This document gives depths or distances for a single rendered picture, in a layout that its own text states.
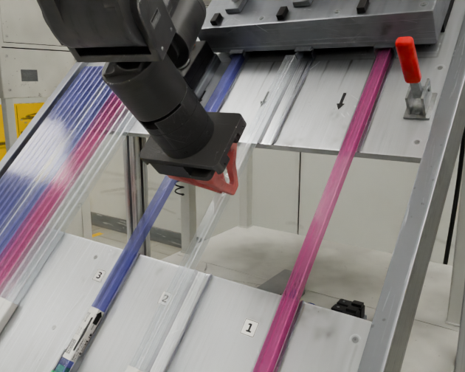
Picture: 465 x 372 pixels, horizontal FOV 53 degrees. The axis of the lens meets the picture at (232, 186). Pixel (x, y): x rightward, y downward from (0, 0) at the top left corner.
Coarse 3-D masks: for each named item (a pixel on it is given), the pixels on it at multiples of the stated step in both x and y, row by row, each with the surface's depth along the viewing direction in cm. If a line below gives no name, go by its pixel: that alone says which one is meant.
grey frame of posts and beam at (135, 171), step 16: (128, 144) 109; (144, 144) 110; (128, 160) 110; (128, 176) 110; (144, 176) 111; (128, 192) 111; (144, 192) 112; (128, 208) 112; (144, 208) 112; (128, 224) 113; (464, 288) 71; (464, 304) 72; (464, 320) 72; (464, 336) 73; (464, 352) 73; (464, 368) 74
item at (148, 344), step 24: (288, 72) 61; (264, 120) 58; (240, 168) 55; (216, 192) 54; (216, 216) 52; (192, 240) 51; (192, 264) 49; (168, 288) 48; (168, 312) 47; (144, 336) 46; (144, 360) 45
